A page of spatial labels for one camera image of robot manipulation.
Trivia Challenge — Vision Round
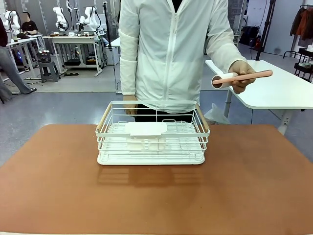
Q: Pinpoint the person's right forearm white sleeve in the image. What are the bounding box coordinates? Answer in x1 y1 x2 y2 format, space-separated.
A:
119 57 138 96

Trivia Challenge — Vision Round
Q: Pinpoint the grey plastic stool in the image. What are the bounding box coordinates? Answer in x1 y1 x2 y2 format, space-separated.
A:
38 61 61 83

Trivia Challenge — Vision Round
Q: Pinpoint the person's right hand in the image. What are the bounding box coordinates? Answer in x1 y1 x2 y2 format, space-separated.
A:
122 94 139 116

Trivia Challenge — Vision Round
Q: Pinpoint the person's left forearm white sleeve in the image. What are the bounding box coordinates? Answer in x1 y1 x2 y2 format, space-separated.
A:
204 26 247 72

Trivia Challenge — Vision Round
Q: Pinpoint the person in white jacket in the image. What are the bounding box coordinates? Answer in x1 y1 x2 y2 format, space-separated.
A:
118 0 248 123

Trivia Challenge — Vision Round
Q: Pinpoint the white plastic cutlery holder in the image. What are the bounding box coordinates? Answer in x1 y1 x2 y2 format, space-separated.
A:
124 121 168 153

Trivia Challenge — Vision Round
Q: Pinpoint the person's left hand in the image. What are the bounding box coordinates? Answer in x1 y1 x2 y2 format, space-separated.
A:
229 59 256 95

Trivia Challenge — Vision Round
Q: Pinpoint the black camera stand pole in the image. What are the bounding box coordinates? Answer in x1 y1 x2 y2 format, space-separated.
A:
102 1 113 52

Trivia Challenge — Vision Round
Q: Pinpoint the clear plastic bag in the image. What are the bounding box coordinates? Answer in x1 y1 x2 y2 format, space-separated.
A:
203 102 231 125

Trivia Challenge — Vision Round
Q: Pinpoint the black clothes rack with jackets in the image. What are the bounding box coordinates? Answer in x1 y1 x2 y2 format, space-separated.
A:
283 4 313 59

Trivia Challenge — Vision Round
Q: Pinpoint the standing person in grey trousers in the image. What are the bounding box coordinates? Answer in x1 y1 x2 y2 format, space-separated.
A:
0 17 38 102

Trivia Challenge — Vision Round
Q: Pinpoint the seated person in black shirt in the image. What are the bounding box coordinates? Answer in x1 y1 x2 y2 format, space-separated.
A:
20 11 39 36

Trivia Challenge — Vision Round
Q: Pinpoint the black backpack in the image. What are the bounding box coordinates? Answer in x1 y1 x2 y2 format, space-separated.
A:
240 25 261 47

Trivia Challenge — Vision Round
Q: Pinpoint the black utility cart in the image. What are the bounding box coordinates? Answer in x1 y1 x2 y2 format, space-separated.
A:
293 47 313 83

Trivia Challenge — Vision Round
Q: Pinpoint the white drip tray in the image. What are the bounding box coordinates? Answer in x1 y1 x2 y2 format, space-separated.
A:
97 149 205 166

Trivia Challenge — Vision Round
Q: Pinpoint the black tripod stand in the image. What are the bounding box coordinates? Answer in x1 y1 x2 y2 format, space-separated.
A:
255 0 277 61

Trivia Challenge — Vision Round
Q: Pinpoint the white frame work table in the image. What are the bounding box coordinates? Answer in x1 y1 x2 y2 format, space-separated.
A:
43 33 106 77

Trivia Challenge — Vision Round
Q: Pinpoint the black mesh basket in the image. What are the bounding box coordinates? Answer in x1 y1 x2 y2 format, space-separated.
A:
38 49 52 64

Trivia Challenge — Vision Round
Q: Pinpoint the white desk with monitor lights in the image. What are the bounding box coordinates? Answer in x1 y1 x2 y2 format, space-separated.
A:
5 34 45 79

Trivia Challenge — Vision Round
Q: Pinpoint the white rounded table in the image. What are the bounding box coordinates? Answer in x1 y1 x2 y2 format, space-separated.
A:
204 59 313 136

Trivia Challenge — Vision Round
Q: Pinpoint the pink lint roller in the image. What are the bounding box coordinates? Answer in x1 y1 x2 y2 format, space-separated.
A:
211 70 273 89

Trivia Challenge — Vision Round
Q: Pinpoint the white wire dish rack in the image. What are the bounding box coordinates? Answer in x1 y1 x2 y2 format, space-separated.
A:
95 100 211 165

